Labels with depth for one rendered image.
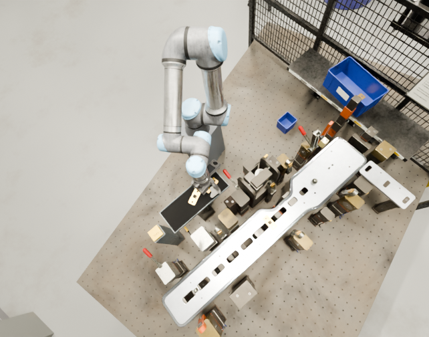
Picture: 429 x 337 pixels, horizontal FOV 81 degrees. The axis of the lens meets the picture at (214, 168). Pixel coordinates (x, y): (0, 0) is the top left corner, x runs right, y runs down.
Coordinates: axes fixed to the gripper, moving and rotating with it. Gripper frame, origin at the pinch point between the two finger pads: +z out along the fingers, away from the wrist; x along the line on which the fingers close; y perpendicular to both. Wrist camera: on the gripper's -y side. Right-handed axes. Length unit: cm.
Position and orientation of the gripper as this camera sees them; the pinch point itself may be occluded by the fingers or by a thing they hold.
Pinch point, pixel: (210, 184)
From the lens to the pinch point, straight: 129.3
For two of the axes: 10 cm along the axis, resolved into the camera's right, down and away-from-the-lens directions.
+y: -6.4, 7.5, -1.8
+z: 1.1, 3.2, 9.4
